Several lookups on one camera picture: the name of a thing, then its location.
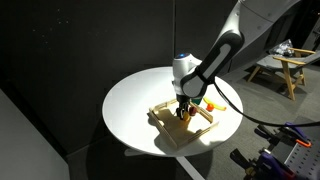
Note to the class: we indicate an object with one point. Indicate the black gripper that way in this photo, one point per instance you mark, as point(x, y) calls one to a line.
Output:
point(182, 100)

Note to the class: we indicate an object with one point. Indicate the yellow lemon toy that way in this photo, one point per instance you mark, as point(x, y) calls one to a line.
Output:
point(185, 116)

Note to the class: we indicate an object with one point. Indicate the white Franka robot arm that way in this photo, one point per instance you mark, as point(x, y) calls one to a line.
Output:
point(233, 36)

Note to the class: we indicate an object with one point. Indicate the dark red fruit toy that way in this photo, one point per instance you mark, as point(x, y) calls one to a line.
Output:
point(193, 111)

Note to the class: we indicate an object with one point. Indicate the wooden slatted tray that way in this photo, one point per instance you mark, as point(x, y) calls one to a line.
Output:
point(176, 131)

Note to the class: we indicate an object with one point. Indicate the orange red fruit toy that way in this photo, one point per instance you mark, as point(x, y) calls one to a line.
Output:
point(210, 107)

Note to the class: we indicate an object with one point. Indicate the yellow banana toy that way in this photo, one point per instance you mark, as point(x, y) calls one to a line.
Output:
point(218, 106)

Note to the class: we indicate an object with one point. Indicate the round white table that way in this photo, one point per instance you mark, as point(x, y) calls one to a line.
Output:
point(133, 113)

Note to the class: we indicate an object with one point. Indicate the white table base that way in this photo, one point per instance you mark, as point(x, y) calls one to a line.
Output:
point(186, 166)

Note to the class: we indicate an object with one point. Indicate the black equipment with red knobs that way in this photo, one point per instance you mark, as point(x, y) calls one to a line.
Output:
point(266, 163)

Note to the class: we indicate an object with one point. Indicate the purple orange spring clamp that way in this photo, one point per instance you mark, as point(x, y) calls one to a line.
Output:
point(293, 131)

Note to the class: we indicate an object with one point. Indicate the wooden grey lounge chair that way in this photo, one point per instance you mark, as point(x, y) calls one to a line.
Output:
point(290, 66)

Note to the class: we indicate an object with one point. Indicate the clear plastic bag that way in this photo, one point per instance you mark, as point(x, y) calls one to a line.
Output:
point(282, 48)

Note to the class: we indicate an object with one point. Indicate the perforated metal plate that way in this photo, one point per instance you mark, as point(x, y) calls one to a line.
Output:
point(305, 160)

